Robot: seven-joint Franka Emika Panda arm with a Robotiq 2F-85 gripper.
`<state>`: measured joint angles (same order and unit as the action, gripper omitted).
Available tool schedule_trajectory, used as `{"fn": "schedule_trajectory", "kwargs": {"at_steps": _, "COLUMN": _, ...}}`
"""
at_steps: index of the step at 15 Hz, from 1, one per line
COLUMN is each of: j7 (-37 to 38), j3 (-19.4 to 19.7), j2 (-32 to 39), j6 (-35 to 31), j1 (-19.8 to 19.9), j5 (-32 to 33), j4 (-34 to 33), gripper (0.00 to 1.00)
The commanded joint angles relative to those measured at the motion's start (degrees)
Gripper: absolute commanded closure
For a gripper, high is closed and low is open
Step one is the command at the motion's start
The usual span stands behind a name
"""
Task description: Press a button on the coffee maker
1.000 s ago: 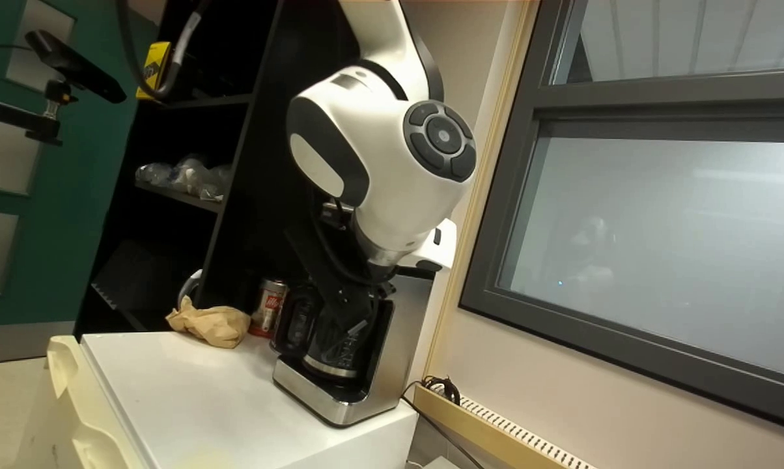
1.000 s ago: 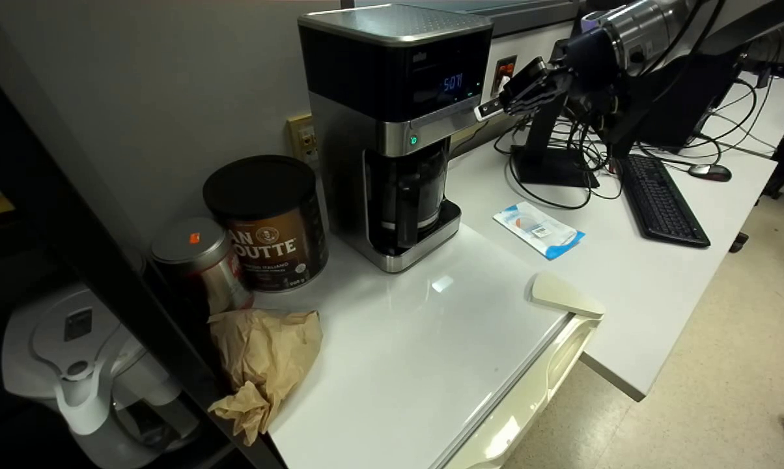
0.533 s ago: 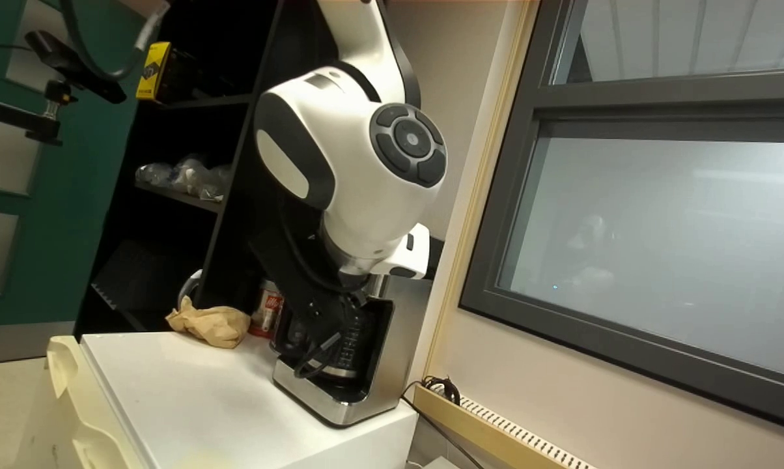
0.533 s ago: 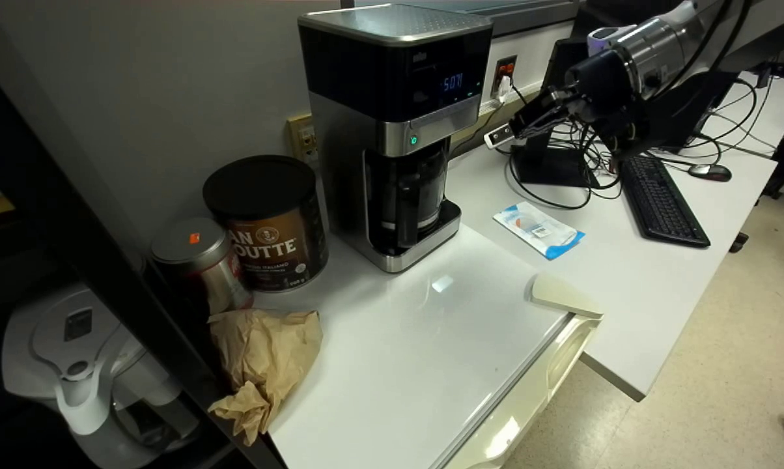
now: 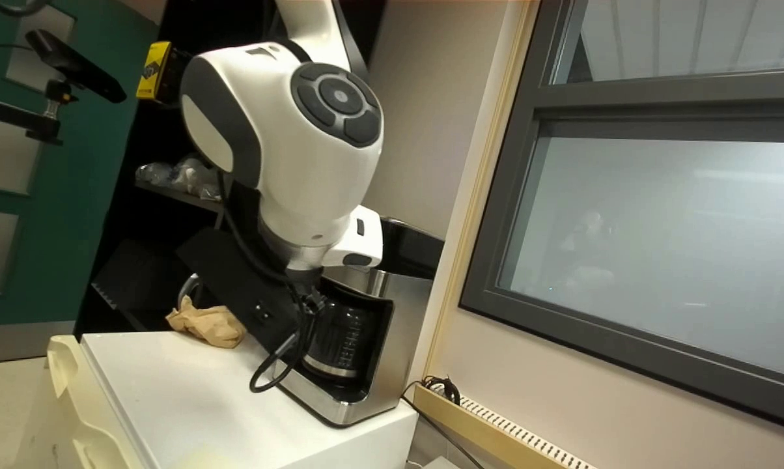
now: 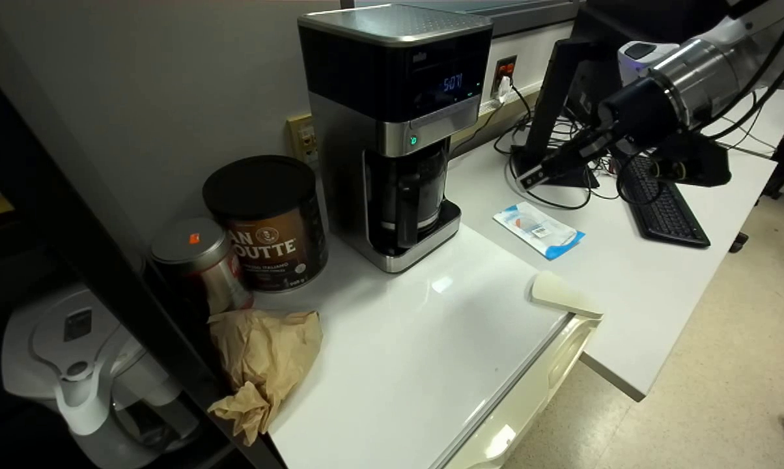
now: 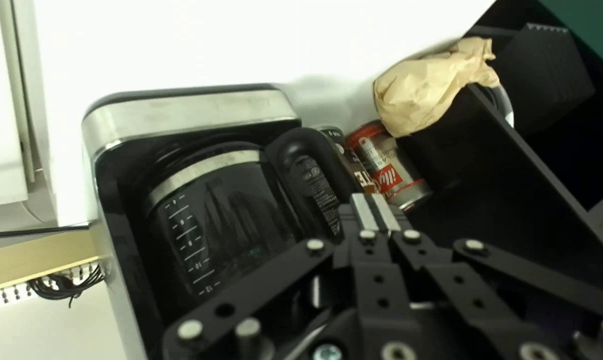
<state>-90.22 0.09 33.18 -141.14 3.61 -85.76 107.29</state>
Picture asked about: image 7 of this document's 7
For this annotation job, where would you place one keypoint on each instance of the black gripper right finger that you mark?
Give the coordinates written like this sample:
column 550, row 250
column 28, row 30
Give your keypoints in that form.
column 446, row 292

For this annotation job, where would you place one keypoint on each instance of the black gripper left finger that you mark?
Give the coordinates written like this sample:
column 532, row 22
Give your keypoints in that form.
column 273, row 281

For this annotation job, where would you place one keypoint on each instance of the coffee can with black lid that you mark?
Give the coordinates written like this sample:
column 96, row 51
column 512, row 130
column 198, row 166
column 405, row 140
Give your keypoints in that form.
column 382, row 174

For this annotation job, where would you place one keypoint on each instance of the black silver drip coffee maker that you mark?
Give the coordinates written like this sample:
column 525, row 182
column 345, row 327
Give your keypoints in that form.
column 180, row 113

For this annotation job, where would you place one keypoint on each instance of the crumpled brown paper bag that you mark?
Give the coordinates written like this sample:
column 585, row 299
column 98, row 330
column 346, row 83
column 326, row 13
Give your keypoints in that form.
column 427, row 83

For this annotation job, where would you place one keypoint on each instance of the spiral notebook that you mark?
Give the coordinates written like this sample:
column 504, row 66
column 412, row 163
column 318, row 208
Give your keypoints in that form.
column 32, row 257

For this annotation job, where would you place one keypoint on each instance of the black shelf frame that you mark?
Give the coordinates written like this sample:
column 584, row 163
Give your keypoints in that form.
column 512, row 173

